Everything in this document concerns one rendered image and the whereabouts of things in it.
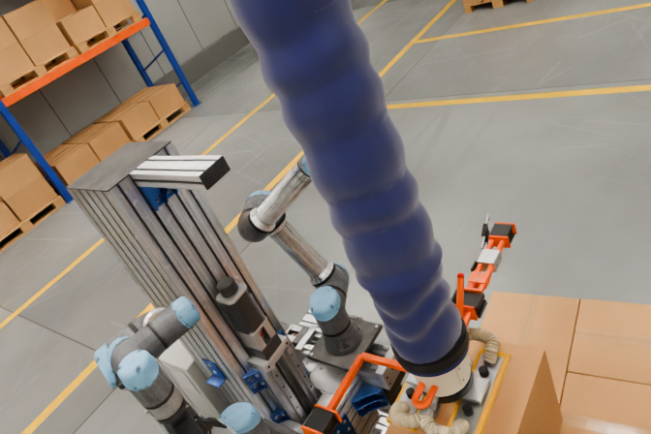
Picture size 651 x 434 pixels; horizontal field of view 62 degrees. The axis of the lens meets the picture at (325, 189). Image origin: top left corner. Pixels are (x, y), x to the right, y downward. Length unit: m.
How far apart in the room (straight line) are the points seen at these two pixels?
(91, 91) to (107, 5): 1.77
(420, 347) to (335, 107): 0.74
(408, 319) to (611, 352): 1.23
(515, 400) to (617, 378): 0.63
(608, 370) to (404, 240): 1.36
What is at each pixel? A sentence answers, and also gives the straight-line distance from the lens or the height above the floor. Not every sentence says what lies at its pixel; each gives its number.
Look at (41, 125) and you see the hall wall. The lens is 9.90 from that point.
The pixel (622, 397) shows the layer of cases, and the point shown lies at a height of 0.54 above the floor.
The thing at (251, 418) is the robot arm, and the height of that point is 1.26.
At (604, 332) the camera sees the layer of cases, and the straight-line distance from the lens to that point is 2.59.
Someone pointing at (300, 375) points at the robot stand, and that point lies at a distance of 2.07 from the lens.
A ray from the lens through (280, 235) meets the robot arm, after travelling 1.97.
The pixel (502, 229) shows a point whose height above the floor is 1.20.
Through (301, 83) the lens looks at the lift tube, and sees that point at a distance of 1.10.
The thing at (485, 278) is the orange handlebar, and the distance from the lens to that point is 1.94.
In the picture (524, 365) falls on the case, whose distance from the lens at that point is 2.01.
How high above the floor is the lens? 2.52
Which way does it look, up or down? 29 degrees down
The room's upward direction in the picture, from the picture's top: 25 degrees counter-clockwise
